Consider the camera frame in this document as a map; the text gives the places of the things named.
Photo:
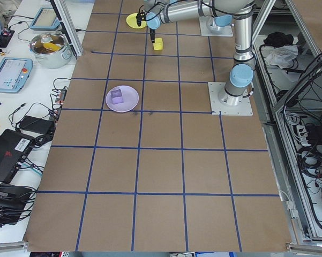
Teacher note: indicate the yellow foam block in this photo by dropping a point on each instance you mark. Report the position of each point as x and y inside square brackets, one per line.
[158, 45]

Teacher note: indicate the purple foam block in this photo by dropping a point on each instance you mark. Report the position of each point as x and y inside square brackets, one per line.
[117, 97]

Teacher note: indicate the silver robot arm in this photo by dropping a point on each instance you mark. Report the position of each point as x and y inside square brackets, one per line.
[242, 40]
[223, 21]

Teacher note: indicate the yellow plastic plate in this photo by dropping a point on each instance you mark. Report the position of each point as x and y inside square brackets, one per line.
[131, 21]

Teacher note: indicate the white round plate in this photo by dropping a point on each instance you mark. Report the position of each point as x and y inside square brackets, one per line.
[128, 99]

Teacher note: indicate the yellow item inside pot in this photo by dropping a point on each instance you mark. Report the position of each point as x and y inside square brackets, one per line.
[52, 46]

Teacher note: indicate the blue white teach pendant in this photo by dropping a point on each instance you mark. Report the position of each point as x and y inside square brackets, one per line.
[8, 75]
[44, 18]

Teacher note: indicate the steel pot with glass lid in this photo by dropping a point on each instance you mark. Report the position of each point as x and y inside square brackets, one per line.
[52, 60]

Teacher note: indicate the black power strip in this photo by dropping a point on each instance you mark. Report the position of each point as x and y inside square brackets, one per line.
[58, 104]

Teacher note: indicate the black cloth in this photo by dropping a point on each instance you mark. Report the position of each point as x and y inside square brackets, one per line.
[278, 38]

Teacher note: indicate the white cloth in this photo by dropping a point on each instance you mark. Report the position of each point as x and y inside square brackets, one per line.
[282, 56]

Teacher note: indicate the black electronics box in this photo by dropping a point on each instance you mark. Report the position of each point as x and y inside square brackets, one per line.
[2, 37]

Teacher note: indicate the black power brick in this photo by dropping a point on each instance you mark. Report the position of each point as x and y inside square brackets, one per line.
[34, 123]

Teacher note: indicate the white power strip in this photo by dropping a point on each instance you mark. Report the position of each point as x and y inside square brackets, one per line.
[301, 132]

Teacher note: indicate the black laptop with red logo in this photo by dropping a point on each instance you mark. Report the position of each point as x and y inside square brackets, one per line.
[5, 155]

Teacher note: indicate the black electronic device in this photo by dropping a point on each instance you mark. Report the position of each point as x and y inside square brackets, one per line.
[8, 198]

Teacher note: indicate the aluminium profile bar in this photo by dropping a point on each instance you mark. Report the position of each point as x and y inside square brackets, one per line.
[310, 247]
[8, 246]

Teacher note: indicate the aluminium profile post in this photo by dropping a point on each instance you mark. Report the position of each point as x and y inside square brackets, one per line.
[71, 32]

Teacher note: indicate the white square base plate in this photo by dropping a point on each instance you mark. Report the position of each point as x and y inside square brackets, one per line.
[243, 109]
[225, 31]

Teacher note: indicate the V-shaped metal bar frame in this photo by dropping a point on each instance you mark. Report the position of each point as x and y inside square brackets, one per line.
[276, 166]

